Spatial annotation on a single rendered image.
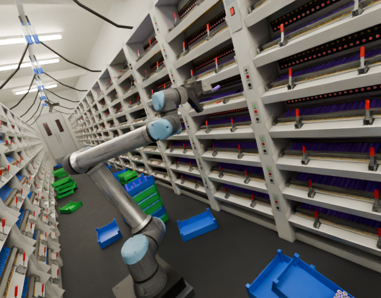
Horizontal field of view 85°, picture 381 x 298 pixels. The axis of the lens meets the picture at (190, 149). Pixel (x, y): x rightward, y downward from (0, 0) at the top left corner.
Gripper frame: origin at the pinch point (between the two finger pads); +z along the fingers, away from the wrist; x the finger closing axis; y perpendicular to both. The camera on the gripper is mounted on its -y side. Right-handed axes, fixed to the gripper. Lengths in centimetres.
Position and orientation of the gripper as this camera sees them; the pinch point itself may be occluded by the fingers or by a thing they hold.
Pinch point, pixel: (212, 91)
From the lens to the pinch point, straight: 124.7
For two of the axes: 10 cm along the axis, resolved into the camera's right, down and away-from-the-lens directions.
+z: 7.9, -3.4, 5.1
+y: -2.6, -9.4, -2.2
